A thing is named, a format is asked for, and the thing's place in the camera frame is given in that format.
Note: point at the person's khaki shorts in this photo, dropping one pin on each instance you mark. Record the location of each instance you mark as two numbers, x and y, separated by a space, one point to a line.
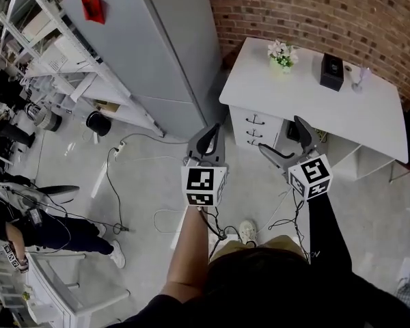
283 243

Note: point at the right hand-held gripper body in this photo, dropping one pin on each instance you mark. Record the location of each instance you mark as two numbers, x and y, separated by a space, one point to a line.
311 178

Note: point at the white desk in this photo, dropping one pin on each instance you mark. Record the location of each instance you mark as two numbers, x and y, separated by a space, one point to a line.
311 104

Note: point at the white desk drawer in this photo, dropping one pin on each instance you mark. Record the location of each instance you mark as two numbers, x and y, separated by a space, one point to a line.
268 143
270 116
270 130

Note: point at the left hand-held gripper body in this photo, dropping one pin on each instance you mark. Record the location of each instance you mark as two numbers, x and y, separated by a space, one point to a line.
201 183

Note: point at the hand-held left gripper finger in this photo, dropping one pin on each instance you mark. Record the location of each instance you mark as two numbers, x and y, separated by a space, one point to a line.
220 149
193 145

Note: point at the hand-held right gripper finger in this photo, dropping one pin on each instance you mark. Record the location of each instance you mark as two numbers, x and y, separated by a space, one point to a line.
307 133
276 154

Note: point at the black adapter box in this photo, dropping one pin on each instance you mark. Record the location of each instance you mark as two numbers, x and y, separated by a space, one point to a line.
292 130

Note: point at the grey cylindrical device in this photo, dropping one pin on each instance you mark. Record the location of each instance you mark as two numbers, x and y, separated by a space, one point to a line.
48 118

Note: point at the white power strip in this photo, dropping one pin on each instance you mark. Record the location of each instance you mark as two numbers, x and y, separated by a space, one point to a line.
119 148

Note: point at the person's left forearm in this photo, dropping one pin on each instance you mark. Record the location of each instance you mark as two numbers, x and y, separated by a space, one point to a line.
188 244

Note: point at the clear stemmed glass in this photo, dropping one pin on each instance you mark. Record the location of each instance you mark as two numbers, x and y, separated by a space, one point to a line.
360 79

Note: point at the person's left white shoe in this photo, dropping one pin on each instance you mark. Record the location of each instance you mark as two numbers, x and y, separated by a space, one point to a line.
247 231

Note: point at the black waste bin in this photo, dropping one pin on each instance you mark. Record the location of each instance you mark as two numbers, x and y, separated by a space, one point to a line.
98 123

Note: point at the white table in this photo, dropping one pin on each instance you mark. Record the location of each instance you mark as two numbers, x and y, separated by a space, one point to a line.
54 292

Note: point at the person's right forearm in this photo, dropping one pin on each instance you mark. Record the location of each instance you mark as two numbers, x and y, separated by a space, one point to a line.
324 231

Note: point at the person's black shirt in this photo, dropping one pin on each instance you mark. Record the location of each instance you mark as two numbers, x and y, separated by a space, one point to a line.
362 302

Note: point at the black swivel chair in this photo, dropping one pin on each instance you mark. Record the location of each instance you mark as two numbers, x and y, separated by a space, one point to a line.
59 190

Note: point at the potted pink flowers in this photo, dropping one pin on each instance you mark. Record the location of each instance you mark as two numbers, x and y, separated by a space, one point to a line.
283 56

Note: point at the red paper square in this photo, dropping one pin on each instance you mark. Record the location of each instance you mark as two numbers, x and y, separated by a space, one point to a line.
94 8

